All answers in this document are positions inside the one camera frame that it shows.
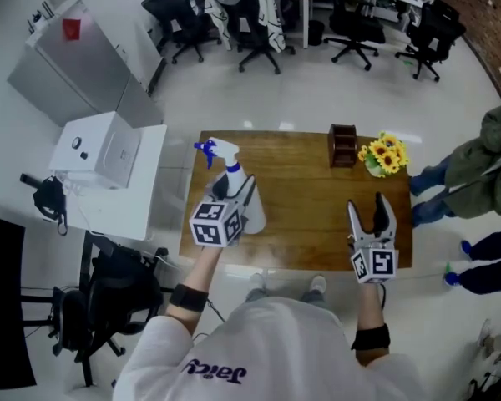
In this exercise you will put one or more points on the black office chair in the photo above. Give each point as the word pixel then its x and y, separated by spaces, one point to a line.
pixel 434 31
pixel 254 31
pixel 175 15
pixel 108 303
pixel 355 23

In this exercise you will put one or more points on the person's white sweatshirt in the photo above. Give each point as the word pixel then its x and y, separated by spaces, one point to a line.
pixel 275 349

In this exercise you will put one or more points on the potted yellow sunflowers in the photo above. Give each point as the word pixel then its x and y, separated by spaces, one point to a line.
pixel 385 155

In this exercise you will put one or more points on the person's grey trousers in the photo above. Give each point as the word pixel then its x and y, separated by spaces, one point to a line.
pixel 309 297

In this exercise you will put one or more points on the white black patterned jacket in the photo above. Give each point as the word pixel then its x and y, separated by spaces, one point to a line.
pixel 271 15

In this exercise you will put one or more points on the grey metal cabinet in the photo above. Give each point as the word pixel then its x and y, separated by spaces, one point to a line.
pixel 83 69

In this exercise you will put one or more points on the dark wooden desk organizer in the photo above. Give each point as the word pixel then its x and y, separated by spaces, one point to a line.
pixel 342 146

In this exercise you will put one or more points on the white box appliance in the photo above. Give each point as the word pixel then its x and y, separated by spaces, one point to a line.
pixel 104 148

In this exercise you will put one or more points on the white side table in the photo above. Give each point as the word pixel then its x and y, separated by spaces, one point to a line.
pixel 142 194

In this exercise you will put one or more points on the person's right shoe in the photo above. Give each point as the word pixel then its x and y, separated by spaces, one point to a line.
pixel 318 284

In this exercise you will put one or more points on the red sticker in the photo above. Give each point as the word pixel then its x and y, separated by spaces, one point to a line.
pixel 71 28

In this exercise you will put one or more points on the white spray bottle blue trigger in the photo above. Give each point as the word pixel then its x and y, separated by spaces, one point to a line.
pixel 234 176

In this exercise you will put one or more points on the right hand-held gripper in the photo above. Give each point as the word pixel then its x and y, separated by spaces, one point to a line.
pixel 378 261

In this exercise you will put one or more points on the black waste bin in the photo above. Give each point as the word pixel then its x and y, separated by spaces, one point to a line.
pixel 316 32

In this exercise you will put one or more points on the person's right forearm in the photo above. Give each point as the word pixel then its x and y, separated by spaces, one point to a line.
pixel 371 307

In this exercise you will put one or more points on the black flat panel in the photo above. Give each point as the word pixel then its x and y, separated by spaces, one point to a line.
pixel 2 299

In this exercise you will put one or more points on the person's left shoe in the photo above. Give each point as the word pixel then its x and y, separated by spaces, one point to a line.
pixel 257 281

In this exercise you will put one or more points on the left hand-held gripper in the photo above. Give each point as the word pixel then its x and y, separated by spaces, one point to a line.
pixel 215 224

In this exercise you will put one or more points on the person's left forearm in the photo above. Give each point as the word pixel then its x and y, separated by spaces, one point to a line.
pixel 200 270

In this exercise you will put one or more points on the person's shoe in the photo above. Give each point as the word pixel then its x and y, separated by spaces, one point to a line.
pixel 257 281
pixel 318 284

